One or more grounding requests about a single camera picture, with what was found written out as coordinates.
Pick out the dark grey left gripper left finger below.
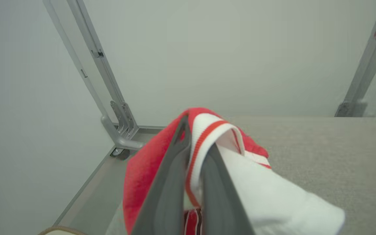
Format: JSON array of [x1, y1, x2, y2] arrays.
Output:
[[131, 114, 191, 235]]

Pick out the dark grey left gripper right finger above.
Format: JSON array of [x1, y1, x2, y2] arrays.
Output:
[[201, 143, 256, 235]]

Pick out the red white Bulls jersey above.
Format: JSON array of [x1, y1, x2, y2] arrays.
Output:
[[123, 107, 346, 235]]

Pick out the small grey caster wheel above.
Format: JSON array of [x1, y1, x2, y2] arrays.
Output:
[[110, 148, 130, 160]]

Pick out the beige round basket rim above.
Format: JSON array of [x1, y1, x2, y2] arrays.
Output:
[[38, 225, 89, 235]]

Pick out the grey fabric sofa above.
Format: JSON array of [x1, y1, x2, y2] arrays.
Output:
[[105, 116, 376, 235]]

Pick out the grey metal frame post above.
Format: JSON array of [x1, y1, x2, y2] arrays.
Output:
[[43, 0, 146, 151], [334, 0, 376, 117]]

